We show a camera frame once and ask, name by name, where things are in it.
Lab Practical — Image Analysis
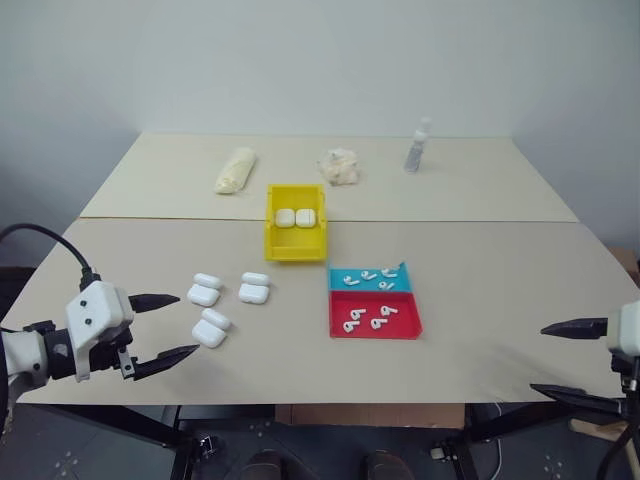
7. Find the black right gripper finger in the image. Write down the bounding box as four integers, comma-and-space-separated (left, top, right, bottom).
529, 383, 627, 417
539, 317, 609, 343

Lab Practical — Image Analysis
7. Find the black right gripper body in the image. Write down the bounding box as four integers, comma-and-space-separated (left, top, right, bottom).
608, 349, 640, 402

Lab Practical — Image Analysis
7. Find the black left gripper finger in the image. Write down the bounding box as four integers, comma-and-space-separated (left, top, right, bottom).
131, 344, 201, 383
128, 293, 182, 316

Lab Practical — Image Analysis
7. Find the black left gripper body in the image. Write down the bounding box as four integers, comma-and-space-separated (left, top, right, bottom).
87, 324, 140, 384

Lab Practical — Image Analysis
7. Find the yellow plastic bin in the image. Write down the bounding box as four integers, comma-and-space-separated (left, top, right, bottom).
263, 183, 329, 264

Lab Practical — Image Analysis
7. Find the light wooden piece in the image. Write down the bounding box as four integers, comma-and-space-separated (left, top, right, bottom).
569, 415, 640, 442

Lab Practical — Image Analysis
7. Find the brown cardboard carton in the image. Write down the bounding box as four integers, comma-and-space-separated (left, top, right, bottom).
607, 246, 640, 287

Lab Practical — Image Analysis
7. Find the dark brown rounded shape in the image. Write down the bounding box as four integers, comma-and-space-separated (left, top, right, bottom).
362, 449, 416, 480
239, 449, 297, 480

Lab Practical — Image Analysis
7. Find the long pale yellow bag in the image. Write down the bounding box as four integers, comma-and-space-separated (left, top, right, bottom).
213, 147, 259, 196

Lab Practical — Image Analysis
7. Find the red plastic tray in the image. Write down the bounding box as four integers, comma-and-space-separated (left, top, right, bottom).
328, 290, 424, 341

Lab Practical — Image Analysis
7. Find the blue plastic tray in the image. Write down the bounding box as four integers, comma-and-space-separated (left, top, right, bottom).
327, 259, 416, 294

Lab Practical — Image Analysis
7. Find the clear crumpled plastic bag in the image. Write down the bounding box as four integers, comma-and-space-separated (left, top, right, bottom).
315, 145, 362, 188

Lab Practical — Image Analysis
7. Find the clear spray bottle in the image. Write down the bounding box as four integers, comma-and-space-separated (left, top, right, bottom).
403, 117, 433, 175

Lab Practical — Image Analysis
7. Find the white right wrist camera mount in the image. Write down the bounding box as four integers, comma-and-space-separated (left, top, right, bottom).
605, 299, 640, 357

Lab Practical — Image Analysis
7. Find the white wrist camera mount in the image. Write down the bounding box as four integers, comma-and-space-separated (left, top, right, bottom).
605, 299, 640, 357
64, 280, 135, 384

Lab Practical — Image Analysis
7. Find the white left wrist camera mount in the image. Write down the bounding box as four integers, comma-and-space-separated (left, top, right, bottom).
64, 280, 135, 384

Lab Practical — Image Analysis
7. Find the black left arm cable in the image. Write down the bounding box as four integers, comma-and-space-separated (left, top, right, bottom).
0, 223, 104, 292

